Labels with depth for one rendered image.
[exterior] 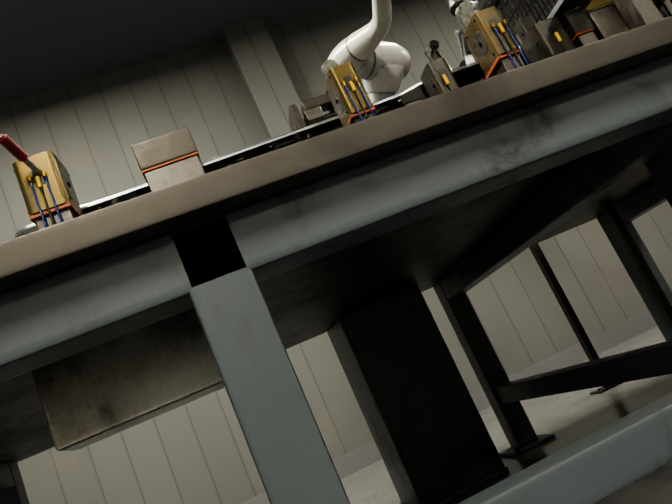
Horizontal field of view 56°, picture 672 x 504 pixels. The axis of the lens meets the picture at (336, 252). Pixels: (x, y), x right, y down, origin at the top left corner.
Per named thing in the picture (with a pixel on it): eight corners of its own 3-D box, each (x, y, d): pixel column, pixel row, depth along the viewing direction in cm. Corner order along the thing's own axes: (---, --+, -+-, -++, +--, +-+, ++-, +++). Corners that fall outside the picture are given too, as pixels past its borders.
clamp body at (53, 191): (61, 336, 109) (1, 157, 117) (84, 347, 122) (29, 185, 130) (110, 317, 110) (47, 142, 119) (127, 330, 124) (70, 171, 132)
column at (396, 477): (400, 505, 220) (325, 333, 235) (475, 467, 227) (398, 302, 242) (424, 513, 191) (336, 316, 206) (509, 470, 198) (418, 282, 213)
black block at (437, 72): (490, 172, 129) (428, 56, 136) (475, 190, 139) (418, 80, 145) (512, 163, 130) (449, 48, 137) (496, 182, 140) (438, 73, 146)
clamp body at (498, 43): (554, 141, 128) (476, 4, 135) (531, 165, 139) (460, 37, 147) (581, 130, 129) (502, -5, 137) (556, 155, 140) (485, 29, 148)
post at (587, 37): (626, 117, 137) (562, 11, 144) (615, 128, 142) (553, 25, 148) (645, 110, 138) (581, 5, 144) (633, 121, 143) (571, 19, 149)
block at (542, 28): (601, 124, 132) (537, 15, 138) (576, 149, 143) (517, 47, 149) (630, 113, 133) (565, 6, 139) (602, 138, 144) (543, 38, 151)
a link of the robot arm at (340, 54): (340, 28, 209) (372, 31, 217) (314, 55, 224) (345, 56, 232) (350, 65, 208) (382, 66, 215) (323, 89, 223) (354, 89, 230)
